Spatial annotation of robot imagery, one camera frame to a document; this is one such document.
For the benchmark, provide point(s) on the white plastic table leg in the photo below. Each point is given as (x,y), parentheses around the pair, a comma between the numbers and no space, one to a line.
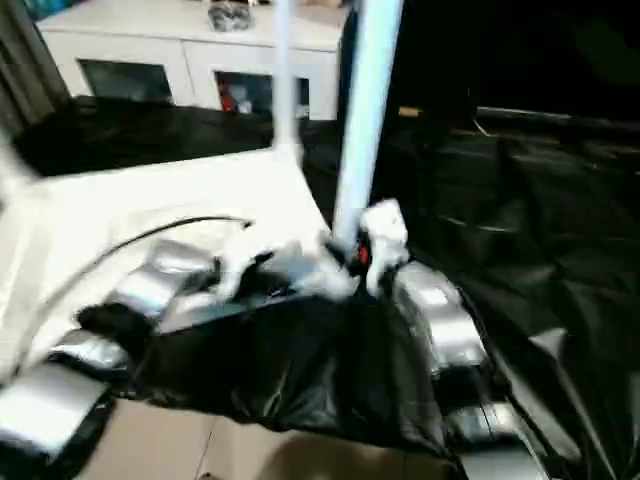
(286,75)
(367,125)
(17,165)

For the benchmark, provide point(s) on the white plastic table top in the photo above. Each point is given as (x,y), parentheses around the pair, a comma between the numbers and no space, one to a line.
(125,210)

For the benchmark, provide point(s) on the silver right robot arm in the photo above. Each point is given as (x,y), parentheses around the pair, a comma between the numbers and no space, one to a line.
(450,325)

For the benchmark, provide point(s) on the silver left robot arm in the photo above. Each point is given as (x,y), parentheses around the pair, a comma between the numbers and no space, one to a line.
(150,285)

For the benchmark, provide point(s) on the small tan tag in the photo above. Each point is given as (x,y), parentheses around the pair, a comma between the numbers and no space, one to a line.
(408,111)

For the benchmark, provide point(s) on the black plastic mat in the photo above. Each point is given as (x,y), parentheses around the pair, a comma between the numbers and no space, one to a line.
(525,225)

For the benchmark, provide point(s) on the red bottle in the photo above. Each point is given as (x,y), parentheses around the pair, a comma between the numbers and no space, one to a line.
(228,100)

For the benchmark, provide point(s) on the white cabinet with glass doors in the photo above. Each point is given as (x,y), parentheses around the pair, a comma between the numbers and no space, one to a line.
(175,50)

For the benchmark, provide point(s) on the black flat panel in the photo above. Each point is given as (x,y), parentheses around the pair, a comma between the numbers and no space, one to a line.
(560,116)

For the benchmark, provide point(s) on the dark bundle of small parts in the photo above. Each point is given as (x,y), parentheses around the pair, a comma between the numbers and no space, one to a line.
(230,17)

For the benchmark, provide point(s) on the grey and blue curtain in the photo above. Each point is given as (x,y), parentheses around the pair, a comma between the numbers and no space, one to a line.
(25,65)

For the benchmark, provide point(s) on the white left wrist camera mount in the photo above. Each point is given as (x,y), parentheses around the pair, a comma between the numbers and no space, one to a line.
(235,270)

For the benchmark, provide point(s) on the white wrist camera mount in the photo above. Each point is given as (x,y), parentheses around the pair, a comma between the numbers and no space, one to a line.
(235,270)
(387,235)

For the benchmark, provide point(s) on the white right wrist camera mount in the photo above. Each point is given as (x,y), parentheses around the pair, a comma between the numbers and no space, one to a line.
(387,235)

